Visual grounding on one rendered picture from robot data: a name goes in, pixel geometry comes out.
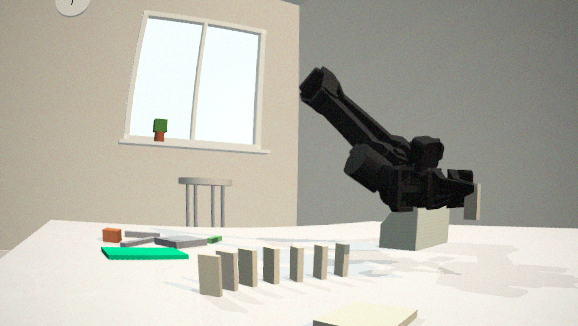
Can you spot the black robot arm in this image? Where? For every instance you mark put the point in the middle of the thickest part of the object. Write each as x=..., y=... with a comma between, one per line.
x=375, y=151

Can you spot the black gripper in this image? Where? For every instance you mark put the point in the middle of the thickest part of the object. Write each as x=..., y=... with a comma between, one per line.
x=431, y=189

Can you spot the orange block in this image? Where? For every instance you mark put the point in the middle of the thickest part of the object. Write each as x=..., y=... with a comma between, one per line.
x=112, y=235

